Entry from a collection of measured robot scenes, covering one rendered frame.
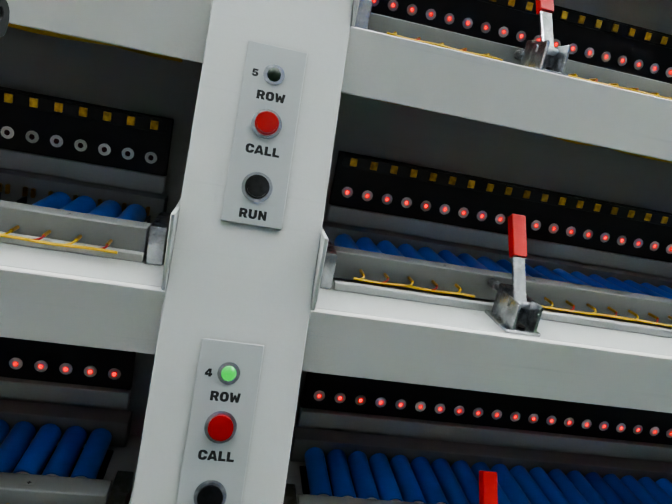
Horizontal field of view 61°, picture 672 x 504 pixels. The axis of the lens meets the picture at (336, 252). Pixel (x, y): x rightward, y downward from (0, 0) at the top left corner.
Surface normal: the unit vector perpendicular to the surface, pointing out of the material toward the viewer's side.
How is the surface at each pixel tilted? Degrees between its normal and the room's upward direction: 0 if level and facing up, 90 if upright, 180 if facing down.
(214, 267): 90
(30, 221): 109
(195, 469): 90
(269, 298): 90
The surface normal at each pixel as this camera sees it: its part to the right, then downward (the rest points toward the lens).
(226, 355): 0.20, -0.06
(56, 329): 0.15, 0.26
